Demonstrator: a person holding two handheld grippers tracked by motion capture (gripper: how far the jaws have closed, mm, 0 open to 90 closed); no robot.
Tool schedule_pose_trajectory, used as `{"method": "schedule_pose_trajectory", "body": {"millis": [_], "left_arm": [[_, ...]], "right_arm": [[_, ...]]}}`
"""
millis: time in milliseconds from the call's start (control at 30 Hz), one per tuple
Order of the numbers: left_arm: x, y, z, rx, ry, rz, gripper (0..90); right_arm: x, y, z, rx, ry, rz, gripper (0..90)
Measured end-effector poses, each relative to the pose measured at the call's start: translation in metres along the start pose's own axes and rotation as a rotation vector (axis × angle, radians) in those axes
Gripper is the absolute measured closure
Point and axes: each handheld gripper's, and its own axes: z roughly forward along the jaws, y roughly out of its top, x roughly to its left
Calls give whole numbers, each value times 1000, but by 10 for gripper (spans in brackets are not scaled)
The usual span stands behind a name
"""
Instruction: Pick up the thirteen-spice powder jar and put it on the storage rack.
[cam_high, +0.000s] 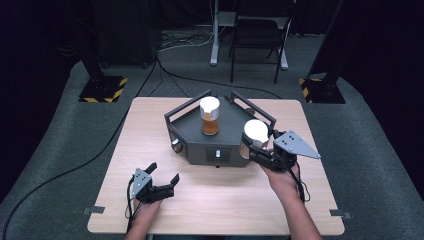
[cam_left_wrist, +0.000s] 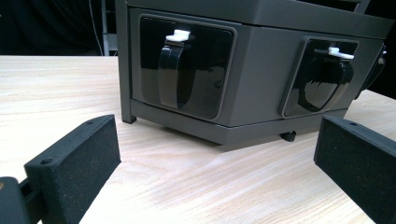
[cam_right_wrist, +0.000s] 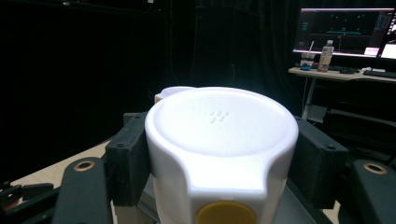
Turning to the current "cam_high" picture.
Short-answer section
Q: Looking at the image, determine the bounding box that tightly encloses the right hand-held gripper cable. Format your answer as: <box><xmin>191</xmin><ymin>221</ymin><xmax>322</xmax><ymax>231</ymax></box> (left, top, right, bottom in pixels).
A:
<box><xmin>294</xmin><ymin>162</ymin><xmax>312</xmax><ymax>205</ymax></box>

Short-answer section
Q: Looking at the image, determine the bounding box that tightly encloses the orange spice jar white lid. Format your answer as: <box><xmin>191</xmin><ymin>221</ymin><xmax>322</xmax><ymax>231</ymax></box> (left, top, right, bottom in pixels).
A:
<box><xmin>199</xmin><ymin>95</ymin><xmax>221</xmax><ymax>137</ymax></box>

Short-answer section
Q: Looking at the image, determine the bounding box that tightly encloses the black chair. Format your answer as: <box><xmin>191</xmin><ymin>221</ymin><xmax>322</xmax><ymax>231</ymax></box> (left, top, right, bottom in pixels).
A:
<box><xmin>228</xmin><ymin>13</ymin><xmax>295</xmax><ymax>85</ymax></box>

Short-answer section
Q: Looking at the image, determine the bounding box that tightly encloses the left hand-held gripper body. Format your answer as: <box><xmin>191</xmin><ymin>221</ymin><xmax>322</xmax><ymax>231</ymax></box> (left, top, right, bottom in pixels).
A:
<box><xmin>131</xmin><ymin>167</ymin><xmax>176</xmax><ymax>205</ymax></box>

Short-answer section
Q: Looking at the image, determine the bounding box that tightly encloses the pale spice jar white lid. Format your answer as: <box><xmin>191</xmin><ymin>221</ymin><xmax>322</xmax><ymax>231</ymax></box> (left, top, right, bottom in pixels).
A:
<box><xmin>239</xmin><ymin>119</ymin><xmax>271</xmax><ymax>160</ymax></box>

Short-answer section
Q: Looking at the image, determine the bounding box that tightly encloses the person's right hand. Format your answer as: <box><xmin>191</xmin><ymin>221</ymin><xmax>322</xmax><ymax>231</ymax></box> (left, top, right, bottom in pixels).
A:
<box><xmin>261</xmin><ymin>164</ymin><xmax>301</xmax><ymax>200</ymax></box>

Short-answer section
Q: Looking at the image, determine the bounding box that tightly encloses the black stand with striped base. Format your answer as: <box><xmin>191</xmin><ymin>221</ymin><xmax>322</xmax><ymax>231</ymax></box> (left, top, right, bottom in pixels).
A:
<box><xmin>78</xmin><ymin>49</ymin><xmax>129</xmax><ymax>104</ymax></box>
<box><xmin>298</xmin><ymin>0</ymin><xmax>347</xmax><ymax>105</ymax></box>

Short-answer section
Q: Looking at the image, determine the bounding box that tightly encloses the white desk frame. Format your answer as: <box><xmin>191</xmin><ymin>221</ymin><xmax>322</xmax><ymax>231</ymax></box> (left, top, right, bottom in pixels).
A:
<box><xmin>209</xmin><ymin>0</ymin><xmax>290</xmax><ymax>71</ymax></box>

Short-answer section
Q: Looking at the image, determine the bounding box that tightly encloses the curved black floor cable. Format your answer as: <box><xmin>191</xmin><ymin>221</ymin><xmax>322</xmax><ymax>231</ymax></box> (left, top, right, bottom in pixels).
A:
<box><xmin>155</xmin><ymin>57</ymin><xmax>284</xmax><ymax>100</ymax></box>

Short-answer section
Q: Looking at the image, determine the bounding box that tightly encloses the long black floor cable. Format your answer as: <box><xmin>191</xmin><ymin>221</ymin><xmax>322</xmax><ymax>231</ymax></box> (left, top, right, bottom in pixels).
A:
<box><xmin>0</xmin><ymin>56</ymin><xmax>158</xmax><ymax>240</ymax></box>

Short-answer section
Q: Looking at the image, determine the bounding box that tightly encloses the person's left hand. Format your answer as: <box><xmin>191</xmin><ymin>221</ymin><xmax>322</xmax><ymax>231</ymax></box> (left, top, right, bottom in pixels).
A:
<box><xmin>132</xmin><ymin>198</ymin><xmax>163</xmax><ymax>220</ymax></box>

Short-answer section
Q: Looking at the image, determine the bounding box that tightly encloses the left hand-held gripper cable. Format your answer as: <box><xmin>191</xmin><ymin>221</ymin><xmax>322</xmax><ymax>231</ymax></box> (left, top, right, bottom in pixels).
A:
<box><xmin>125</xmin><ymin>175</ymin><xmax>142</xmax><ymax>234</ymax></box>

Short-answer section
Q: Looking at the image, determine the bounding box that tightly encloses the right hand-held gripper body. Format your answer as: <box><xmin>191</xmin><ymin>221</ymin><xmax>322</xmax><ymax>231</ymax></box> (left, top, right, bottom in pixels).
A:
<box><xmin>256</xmin><ymin>130</ymin><xmax>322</xmax><ymax>173</ymax></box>

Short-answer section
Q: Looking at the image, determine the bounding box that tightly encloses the hand-held gripper cable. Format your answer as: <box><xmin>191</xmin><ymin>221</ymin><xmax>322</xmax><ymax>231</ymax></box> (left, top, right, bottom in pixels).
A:
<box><xmin>294</xmin><ymin>162</ymin><xmax>312</xmax><ymax>205</ymax></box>
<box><xmin>125</xmin><ymin>175</ymin><xmax>142</xmax><ymax>234</ymax></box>

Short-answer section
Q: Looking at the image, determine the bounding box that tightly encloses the grey tape strip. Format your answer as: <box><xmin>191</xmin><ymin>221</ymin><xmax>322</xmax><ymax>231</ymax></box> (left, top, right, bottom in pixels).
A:
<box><xmin>329</xmin><ymin>208</ymin><xmax>353</xmax><ymax>220</ymax></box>
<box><xmin>82</xmin><ymin>206</ymin><xmax>105</xmax><ymax>215</ymax></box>

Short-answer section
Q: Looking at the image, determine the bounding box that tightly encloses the dark grey corner rack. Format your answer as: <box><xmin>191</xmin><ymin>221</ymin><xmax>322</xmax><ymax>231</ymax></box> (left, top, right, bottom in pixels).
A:
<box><xmin>163</xmin><ymin>88</ymin><xmax>278</xmax><ymax>169</ymax></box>

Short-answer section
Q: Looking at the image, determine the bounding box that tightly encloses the bundle of floor cables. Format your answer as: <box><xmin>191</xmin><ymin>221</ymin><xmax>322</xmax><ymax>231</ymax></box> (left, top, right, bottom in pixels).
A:
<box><xmin>157</xmin><ymin>29</ymin><xmax>215</xmax><ymax>53</ymax></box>

